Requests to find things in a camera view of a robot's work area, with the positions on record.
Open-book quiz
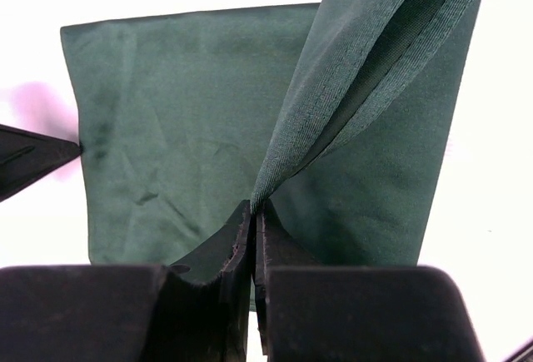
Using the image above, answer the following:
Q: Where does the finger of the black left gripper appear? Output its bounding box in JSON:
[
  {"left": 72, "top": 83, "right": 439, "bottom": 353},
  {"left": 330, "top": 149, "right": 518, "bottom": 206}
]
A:
[{"left": 1, "top": 125, "right": 80, "bottom": 201}]

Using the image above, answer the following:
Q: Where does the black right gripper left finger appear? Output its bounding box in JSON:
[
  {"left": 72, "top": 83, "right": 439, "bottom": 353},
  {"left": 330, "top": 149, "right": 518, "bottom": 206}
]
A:
[{"left": 1, "top": 201, "right": 251, "bottom": 361}]

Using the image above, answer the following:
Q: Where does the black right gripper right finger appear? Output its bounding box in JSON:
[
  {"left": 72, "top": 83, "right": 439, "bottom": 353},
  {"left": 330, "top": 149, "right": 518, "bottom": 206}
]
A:
[{"left": 253, "top": 202, "right": 483, "bottom": 361}]

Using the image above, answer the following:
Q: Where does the dark green cloth napkin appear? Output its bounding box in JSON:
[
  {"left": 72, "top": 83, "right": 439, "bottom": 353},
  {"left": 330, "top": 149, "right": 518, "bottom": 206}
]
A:
[{"left": 61, "top": 0, "right": 481, "bottom": 265}]

